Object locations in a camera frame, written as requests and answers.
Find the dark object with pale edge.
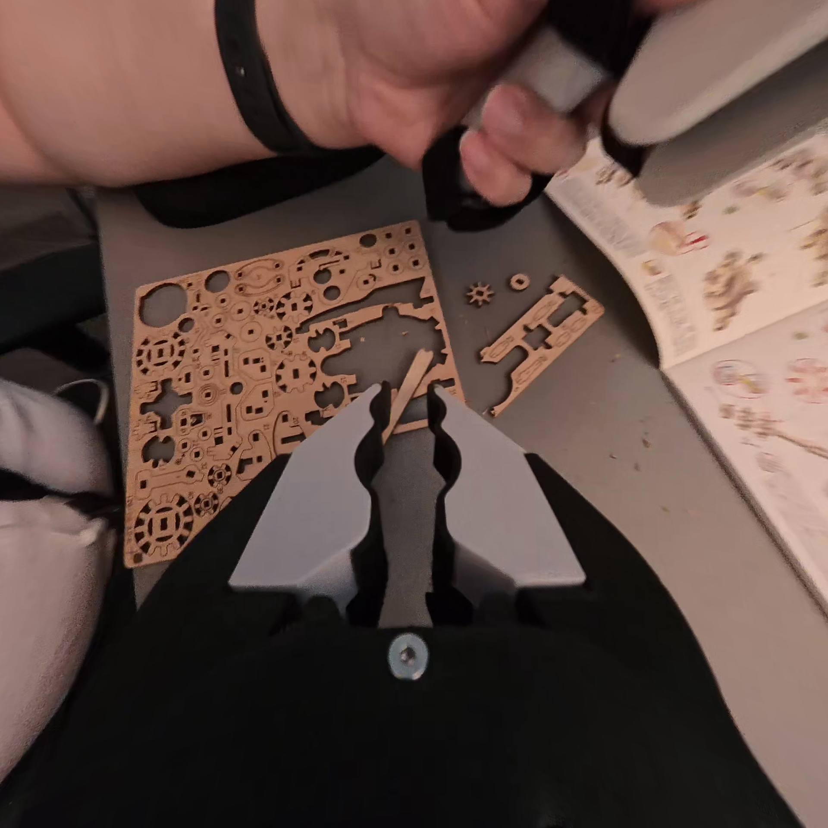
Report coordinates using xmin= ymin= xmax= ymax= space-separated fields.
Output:
xmin=0 ymin=188 xmax=116 ymax=424

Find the open instruction booklet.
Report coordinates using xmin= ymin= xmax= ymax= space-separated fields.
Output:
xmin=546 ymin=126 xmax=828 ymax=615

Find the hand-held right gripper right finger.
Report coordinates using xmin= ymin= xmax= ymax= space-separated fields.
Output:
xmin=426 ymin=385 xmax=587 ymax=627

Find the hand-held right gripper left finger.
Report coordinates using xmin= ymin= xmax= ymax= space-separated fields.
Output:
xmin=228 ymin=383 xmax=392 ymax=627

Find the dark cloth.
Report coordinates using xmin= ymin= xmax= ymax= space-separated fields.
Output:
xmin=132 ymin=152 xmax=389 ymax=230

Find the wooden frame offcut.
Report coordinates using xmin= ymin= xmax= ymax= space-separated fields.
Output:
xmin=479 ymin=275 xmax=605 ymax=418

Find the black wristband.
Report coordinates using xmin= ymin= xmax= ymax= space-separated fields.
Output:
xmin=213 ymin=0 xmax=366 ymax=159

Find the person's left forearm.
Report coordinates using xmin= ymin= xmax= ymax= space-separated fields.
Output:
xmin=0 ymin=0 xmax=276 ymax=190

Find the person's left hand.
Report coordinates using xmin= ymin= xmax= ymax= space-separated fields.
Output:
xmin=259 ymin=0 xmax=615 ymax=208

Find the laser-cut wooden parts sheet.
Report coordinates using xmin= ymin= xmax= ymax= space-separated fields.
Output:
xmin=123 ymin=220 xmax=467 ymax=570

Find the thin wooden strip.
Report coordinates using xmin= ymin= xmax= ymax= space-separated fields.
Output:
xmin=382 ymin=349 xmax=436 ymax=446

